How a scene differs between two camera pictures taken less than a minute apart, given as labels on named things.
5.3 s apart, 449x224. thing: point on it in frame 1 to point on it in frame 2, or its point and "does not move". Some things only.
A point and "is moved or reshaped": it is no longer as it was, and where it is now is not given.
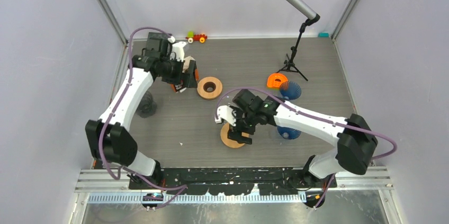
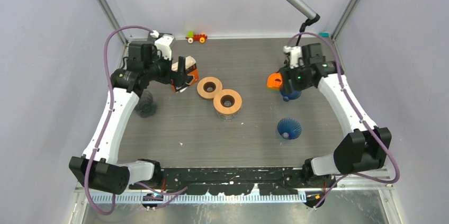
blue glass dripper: x=289 y=90 does not move
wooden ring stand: x=227 y=142 is moved or reshaped
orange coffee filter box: x=179 y=88 does not move
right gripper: x=235 y=133 to x=287 y=73
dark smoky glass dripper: x=147 y=106 does not move
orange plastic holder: x=274 y=80 does not move
